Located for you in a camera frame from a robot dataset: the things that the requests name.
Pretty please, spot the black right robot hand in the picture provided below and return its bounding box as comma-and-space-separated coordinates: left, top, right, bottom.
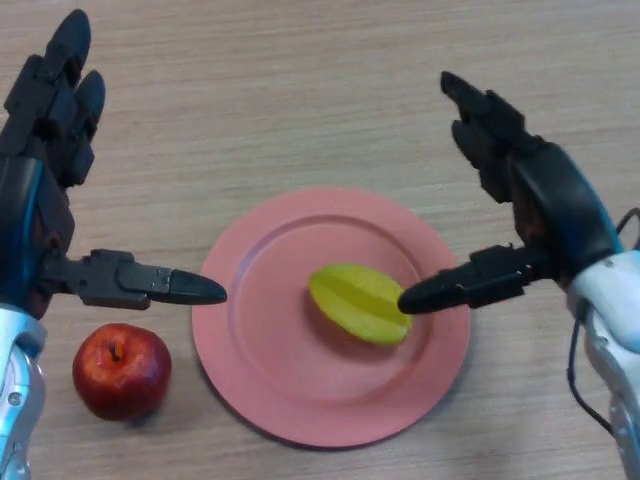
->
397, 70, 626, 316

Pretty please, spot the yellow starfruit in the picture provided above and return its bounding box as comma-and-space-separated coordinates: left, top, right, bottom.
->
308, 263, 415, 347

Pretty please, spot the red apple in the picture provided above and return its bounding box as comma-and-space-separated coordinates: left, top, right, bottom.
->
72, 322, 174, 422

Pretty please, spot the pink round plate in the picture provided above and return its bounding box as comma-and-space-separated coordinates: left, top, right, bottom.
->
191, 187, 472, 449

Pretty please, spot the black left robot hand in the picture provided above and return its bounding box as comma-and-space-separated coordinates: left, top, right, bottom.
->
0, 8, 229, 322

